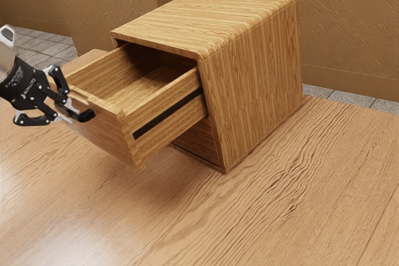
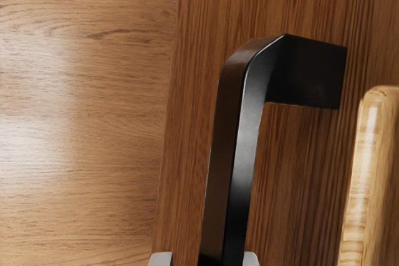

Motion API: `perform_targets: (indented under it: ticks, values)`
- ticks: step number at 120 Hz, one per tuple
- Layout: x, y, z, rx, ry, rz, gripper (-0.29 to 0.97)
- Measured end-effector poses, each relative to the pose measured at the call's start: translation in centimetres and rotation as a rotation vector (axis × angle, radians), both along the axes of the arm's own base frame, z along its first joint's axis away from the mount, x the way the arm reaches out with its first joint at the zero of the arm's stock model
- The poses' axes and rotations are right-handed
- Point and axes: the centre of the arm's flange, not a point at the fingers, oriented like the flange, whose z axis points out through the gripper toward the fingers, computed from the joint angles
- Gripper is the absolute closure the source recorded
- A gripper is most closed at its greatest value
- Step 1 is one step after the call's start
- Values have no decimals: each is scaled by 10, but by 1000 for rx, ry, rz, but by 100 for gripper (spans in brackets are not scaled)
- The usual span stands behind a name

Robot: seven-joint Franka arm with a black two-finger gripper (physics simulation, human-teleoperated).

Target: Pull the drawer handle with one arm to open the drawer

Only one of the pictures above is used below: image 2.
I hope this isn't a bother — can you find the wooden cabinet with black handle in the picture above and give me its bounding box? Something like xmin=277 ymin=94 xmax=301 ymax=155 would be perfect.
xmin=151 ymin=0 xmax=399 ymax=266

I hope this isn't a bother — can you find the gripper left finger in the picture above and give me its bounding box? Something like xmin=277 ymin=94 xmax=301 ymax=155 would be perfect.
xmin=148 ymin=251 xmax=175 ymax=266

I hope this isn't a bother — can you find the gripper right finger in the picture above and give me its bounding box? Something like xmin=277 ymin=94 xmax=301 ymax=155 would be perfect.
xmin=243 ymin=250 xmax=261 ymax=266

